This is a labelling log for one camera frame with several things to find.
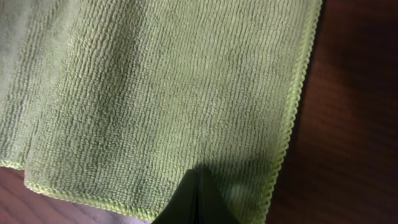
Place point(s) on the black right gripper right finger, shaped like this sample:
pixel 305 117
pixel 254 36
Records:
pixel 211 207

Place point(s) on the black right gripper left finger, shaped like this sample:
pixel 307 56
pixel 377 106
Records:
pixel 181 208

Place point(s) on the green microfiber cloth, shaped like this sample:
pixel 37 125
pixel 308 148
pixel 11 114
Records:
pixel 108 103

